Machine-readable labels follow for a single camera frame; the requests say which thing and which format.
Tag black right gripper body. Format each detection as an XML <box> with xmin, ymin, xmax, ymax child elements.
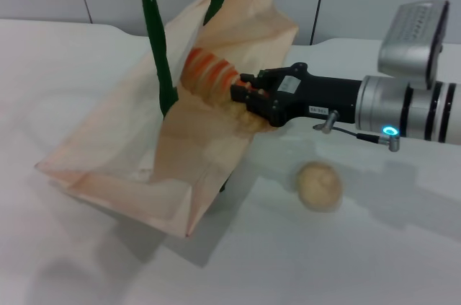
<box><xmin>269</xmin><ymin>62</ymin><xmax>363</xmax><ymax>129</ymax></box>

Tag orange striped long bread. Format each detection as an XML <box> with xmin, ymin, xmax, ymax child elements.
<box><xmin>179</xmin><ymin>47</ymin><xmax>272</xmax><ymax>133</ymax></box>

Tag round beige egg yolk pastry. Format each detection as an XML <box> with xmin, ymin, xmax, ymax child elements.
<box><xmin>295</xmin><ymin>161</ymin><xmax>342</xmax><ymax>213</ymax></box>

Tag cream tote bag green handles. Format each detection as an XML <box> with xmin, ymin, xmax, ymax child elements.
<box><xmin>35</xmin><ymin>0</ymin><xmax>300</xmax><ymax>239</ymax></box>

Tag black right arm connector cable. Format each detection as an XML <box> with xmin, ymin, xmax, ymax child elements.
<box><xmin>312</xmin><ymin>109</ymin><xmax>402</xmax><ymax>153</ymax></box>

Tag thin dark vertical wall strip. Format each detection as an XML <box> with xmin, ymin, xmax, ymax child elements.
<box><xmin>309</xmin><ymin>0</ymin><xmax>331</xmax><ymax>46</ymax></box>

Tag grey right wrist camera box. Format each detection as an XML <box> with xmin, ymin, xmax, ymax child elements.
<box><xmin>377</xmin><ymin>0</ymin><xmax>451</xmax><ymax>91</ymax></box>

